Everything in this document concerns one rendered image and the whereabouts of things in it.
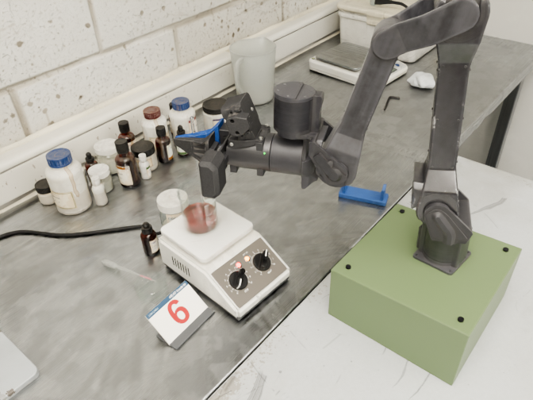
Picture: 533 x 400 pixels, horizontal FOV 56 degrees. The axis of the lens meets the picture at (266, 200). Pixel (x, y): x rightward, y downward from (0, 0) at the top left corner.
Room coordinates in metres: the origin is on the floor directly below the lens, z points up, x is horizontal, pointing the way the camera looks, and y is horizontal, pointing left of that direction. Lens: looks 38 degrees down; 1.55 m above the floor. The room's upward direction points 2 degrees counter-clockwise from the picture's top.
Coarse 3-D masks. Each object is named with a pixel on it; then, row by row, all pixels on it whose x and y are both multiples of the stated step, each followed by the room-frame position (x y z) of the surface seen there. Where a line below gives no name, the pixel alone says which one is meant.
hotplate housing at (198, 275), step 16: (160, 240) 0.65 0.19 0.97; (240, 240) 0.63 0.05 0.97; (176, 256) 0.61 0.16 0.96; (192, 256) 0.60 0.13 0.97; (224, 256) 0.60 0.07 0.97; (176, 272) 0.63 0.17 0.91; (192, 272) 0.59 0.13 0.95; (208, 272) 0.56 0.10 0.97; (288, 272) 0.60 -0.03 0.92; (208, 288) 0.56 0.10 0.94; (272, 288) 0.57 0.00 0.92; (224, 304) 0.53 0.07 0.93; (256, 304) 0.55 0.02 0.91
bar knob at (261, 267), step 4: (264, 252) 0.61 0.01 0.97; (268, 252) 0.61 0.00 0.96; (256, 256) 0.61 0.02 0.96; (260, 256) 0.61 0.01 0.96; (264, 256) 0.60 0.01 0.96; (268, 256) 0.61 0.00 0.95; (256, 260) 0.60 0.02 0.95; (260, 260) 0.60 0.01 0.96; (264, 260) 0.59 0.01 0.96; (268, 260) 0.61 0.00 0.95; (256, 264) 0.59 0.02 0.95; (260, 264) 0.59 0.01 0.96; (264, 264) 0.59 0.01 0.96; (268, 264) 0.60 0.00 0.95; (260, 268) 0.59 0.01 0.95; (264, 268) 0.59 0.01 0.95; (268, 268) 0.59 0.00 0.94
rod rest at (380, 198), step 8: (384, 184) 0.83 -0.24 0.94; (344, 192) 0.83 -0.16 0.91; (352, 192) 0.84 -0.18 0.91; (360, 192) 0.84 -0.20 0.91; (368, 192) 0.83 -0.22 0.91; (376, 192) 0.83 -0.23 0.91; (384, 192) 0.81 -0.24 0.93; (360, 200) 0.82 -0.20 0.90; (368, 200) 0.81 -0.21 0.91; (376, 200) 0.81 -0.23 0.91; (384, 200) 0.80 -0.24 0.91
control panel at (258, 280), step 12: (240, 252) 0.61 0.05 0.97; (252, 252) 0.62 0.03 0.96; (228, 264) 0.58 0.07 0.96; (252, 264) 0.59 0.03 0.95; (276, 264) 0.60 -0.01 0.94; (216, 276) 0.56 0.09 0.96; (228, 276) 0.57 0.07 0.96; (252, 276) 0.57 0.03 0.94; (264, 276) 0.58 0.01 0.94; (276, 276) 0.58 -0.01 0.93; (228, 288) 0.55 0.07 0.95; (252, 288) 0.56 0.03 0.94; (240, 300) 0.53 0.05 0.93
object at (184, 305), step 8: (184, 288) 0.56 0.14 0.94; (176, 296) 0.55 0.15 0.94; (184, 296) 0.55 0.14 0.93; (192, 296) 0.55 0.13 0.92; (168, 304) 0.53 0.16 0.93; (176, 304) 0.53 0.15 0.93; (184, 304) 0.54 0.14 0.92; (192, 304) 0.54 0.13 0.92; (200, 304) 0.55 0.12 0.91; (160, 312) 0.52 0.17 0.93; (168, 312) 0.52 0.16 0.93; (176, 312) 0.52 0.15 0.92; (184, 312) 0.53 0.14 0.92; (192, 312) 0.53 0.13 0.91; (152, 320) 0.50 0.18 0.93; (160, 320) 0.50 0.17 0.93; (168, 320) 0.51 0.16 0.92; (176, 320) 0.51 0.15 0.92; (184, 320) 0.52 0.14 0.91; (160, 328) 0.49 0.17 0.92; (168, 328) 0.50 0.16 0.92; (176, 328) 0.50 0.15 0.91; (168, 336) 0.49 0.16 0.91
